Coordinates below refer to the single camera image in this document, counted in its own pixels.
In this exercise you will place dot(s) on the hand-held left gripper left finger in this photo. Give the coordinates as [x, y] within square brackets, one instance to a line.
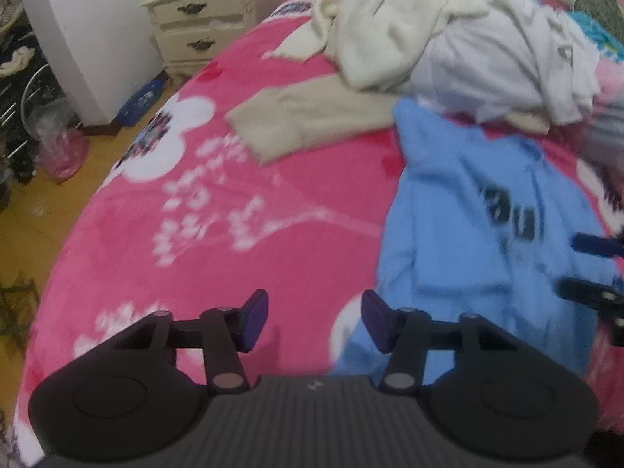
[256, 319]

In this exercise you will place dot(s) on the dark green patterned pillow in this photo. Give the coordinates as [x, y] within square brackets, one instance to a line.
[604, 5]

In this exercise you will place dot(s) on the pink plastic bag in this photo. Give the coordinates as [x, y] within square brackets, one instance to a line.
[63, 151]

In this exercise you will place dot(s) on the white garment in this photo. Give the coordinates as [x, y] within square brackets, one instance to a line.
[502, 58]

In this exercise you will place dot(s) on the person's right forearm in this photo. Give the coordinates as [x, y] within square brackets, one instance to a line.
[607, 136]

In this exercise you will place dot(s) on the dark green stool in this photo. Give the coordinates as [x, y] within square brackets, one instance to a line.
[17, 309]

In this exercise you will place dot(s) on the pink floral blanket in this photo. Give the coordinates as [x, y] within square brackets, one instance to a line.
[243, 263]

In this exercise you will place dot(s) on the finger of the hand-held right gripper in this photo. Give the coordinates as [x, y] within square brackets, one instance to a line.
[597, 245]
[582, 292]

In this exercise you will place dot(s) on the beige garment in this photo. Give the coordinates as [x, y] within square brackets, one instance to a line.
[302, 117]

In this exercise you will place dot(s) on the cream rag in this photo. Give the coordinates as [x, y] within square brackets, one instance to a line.
[17, 61]

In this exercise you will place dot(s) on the wheelchair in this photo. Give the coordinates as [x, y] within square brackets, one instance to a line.
[29, 87]

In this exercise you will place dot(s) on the cream nightstand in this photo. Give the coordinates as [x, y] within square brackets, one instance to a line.
[204, 24]

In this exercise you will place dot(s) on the blue box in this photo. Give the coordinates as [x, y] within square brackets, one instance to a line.
[141, 102]

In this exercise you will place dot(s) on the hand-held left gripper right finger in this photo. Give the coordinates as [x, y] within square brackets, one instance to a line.
[378, 324]

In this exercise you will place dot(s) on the blue shirt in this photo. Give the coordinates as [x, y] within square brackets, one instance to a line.
[453, 214]

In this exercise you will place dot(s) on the teal cloth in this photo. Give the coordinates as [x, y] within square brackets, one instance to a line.
[599, 34]

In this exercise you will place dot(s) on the cream fleece garment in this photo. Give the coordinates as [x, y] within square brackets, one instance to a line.
[380, 24]

